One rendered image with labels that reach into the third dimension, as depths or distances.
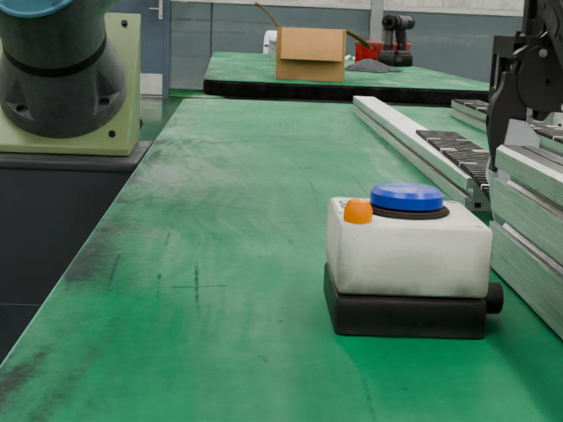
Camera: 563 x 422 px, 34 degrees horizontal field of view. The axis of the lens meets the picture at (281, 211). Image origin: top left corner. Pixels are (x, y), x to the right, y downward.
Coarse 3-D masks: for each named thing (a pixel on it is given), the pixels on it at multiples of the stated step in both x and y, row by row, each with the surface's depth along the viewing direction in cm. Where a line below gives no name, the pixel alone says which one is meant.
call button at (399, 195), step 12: (372, 192) 51; (384, 192) 50; (396, 192) 50; (408, 192) 50; (420, 192) 50; (432, 192) 50; (384, 204) 50; (396, 204) 49; (408, 204) 49; (420, 204) 49; (432, 204) 50
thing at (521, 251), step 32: (512, 160) 59; (544, 160) 56; (512, 192) 59; (544, 192) 53; (512, 224) 59; (544, 224) 52; (512, 256) 58; (544, 256) 55; (544, 288) 52; (544, 320) 52
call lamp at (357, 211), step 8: (352, 200) 48; (360, 200) 48; (368, 200) 48; (344, 208) 48; (352, 208) 48; (360, 208) 48; (368, 208) 48; (344, 216) 48; (352, 216) 48; (360, 216) 48; (368, 216) 48
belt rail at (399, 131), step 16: (368, 96) 178; (368, 112) 155; (384, 112) 145; (384, 128) 140; (400, 128) 123; (416, 128) 124; (400, 144) 121; (416, 144) 109; (416, 160) 109; (432, 160) 100; (448, 160) 95; (432, 176) 99; (448, 176) 91; (464, 176) 85; (448, 192) 91; (464, 192) 87; (480, 192) 84; (480, 208) 84
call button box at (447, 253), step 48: (336, 240) 49; (384, 240) 48; (432, 240) 48; (480, 240) 48; (336, 288) 50; (384, 288) 48; (432, 288) 48; (480, 288) 48; (432, 336) 49; (480, 336) 49
